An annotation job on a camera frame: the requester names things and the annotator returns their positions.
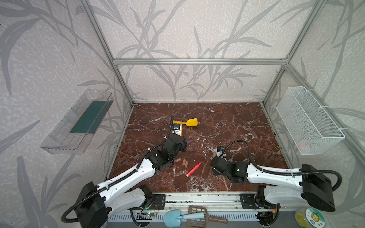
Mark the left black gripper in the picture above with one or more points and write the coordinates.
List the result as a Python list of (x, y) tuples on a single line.
[(179, 139)]

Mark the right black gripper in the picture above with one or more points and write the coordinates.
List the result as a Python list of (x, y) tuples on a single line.
[(216, 164)]

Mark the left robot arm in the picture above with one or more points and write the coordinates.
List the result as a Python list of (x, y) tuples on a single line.
[(151, 164)]

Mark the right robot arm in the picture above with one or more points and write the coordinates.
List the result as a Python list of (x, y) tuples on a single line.
[(306, 185)]

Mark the yellow toy shovel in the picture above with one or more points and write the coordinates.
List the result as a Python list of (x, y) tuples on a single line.
[(189, 123)]

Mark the brown toy spatula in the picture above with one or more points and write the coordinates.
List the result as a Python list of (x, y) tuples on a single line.
[(201, 223)]

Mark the light blue toy shovel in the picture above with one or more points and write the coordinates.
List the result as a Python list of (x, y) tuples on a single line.
[(172, 219)]

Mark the yellow green tape roll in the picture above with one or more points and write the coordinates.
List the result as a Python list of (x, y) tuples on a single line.
[(310, 218)]

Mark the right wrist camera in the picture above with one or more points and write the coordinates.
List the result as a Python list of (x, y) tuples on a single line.
[(220, 152)]

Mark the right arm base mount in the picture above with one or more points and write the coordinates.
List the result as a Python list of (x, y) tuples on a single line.
[(255, 201)]

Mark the aluminium front rail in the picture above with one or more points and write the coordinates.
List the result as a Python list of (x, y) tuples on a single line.
[(174, 200)]

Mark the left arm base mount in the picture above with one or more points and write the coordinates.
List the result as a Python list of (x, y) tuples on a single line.
[(152, 201)]

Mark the white wire mesh basket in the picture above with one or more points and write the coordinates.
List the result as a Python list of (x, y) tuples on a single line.
[(310, 126)]

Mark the clear plastic wall bin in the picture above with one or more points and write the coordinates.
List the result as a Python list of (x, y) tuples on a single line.
[(75, 131)]

